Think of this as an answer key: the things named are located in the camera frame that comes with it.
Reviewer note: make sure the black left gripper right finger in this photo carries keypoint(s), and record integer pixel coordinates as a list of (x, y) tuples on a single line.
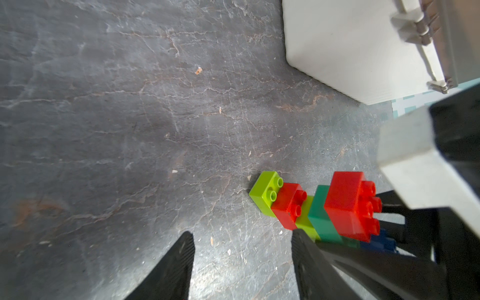
[(316, 278)]

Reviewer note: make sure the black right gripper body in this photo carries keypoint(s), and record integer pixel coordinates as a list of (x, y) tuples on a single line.
[(456, 123)]

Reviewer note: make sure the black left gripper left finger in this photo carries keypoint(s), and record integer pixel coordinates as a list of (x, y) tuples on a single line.
[(170, 279)]

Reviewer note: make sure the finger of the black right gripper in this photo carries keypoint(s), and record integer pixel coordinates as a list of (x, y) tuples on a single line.
[(405, 225), (389, 276)]

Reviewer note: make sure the blue lego brick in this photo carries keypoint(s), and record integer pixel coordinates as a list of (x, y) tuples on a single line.
[(381, 243)]

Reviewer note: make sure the green long lego brick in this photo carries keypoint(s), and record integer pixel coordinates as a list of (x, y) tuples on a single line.
[(321, 222)]

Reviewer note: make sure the lime lego brick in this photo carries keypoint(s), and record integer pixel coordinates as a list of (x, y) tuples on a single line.
[(265, 191), (304, 223)]

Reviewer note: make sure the red lego brick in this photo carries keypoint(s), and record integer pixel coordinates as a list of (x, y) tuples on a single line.
[(351, 204), (288, 205)]

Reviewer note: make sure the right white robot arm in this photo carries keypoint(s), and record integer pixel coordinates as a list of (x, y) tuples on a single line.
[(431, 157)]

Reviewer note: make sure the brown translucent box lid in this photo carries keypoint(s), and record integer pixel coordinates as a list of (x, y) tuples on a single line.
[(455, 32)]

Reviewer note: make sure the white storage box base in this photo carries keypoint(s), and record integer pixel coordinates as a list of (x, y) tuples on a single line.
[(371, 51)]

